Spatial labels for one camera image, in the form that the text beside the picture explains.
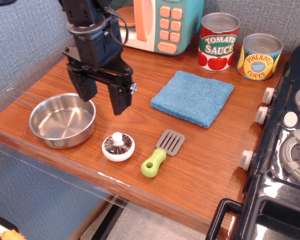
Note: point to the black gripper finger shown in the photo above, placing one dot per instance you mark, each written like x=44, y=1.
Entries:
x=84, y=85
x=120, y=97

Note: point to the teal toy microwave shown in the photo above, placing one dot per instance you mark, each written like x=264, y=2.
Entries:
x=159, y=26

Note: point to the green handled grey toy spatula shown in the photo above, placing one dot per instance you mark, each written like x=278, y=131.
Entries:
x=168, y=144

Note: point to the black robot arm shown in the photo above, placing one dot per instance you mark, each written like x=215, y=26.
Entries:
x=88, y=10

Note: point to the blue folded cloth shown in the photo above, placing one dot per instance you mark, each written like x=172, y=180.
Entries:
x=192, y=98

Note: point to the toy mushroom slice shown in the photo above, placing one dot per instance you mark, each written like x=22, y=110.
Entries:
x=118, y=147

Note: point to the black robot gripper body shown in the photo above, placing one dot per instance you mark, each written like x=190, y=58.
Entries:
x=97, y=52

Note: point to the orange fuzzy object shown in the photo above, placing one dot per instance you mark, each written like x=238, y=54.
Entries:
x=12, y=235

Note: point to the toy tomato sauce can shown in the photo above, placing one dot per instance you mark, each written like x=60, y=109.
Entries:
x=217, y=41

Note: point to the stainless steel pan with handle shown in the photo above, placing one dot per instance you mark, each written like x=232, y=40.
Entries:
x=61, y=121

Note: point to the black toy stove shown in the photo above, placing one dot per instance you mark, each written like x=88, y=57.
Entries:
x=270, y=209

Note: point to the toy pineapple slices can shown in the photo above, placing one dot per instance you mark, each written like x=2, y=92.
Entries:
x=259, y=56

